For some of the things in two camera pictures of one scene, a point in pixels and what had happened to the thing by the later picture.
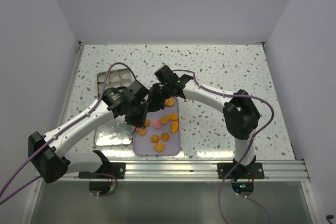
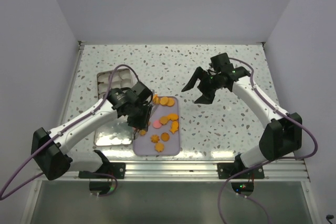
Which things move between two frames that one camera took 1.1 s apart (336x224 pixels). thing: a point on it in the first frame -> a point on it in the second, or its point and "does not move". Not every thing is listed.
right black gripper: x=155 y=104 -> x=207 y=97
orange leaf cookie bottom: x=159 y=147 does not move
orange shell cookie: x=173 y=117 does not move
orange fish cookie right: x=174 y=126 does not move
